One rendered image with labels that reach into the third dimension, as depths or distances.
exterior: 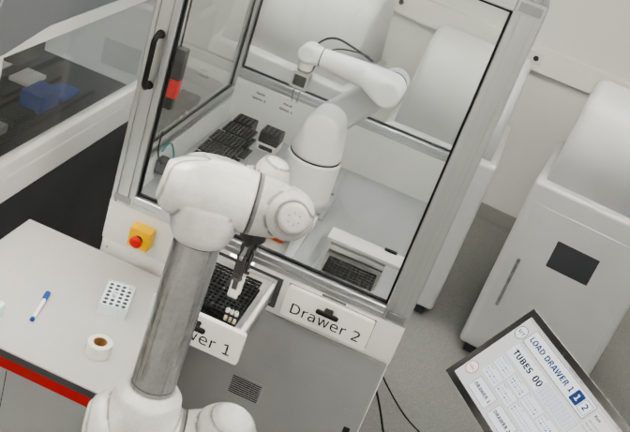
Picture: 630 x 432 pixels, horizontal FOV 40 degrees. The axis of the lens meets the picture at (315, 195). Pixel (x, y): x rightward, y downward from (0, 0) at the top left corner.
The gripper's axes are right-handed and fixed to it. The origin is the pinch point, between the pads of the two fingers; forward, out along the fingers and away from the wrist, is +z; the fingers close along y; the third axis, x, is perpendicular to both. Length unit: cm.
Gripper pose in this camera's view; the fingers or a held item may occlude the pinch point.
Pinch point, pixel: (236, 285)
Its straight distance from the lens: 251.7
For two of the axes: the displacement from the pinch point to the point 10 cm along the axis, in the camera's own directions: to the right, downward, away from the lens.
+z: -3.0, 8.5, 4.3
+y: 2.7, -3.6, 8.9
